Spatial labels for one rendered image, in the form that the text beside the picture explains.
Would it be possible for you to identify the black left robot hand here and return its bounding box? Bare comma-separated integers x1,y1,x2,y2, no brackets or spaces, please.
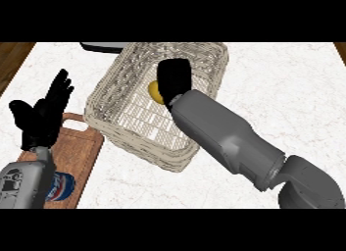
8,68,76,152

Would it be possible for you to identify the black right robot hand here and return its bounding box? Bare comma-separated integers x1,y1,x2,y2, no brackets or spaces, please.
156,58,194,109

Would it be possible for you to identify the yellow lemon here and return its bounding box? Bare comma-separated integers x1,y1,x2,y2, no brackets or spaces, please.
147,80,166,105

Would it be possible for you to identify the pale wicker basket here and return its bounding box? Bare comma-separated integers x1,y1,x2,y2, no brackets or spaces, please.
84,42,231,174

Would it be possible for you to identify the brown wooden cutting board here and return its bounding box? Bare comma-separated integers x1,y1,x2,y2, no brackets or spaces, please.
17,112,106,210

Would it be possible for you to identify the dark grey flat appliance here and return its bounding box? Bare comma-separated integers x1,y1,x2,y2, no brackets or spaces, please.
79,42,131,55

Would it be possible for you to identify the blue red white can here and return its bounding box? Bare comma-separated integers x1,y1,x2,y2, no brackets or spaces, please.
45,171,78,202

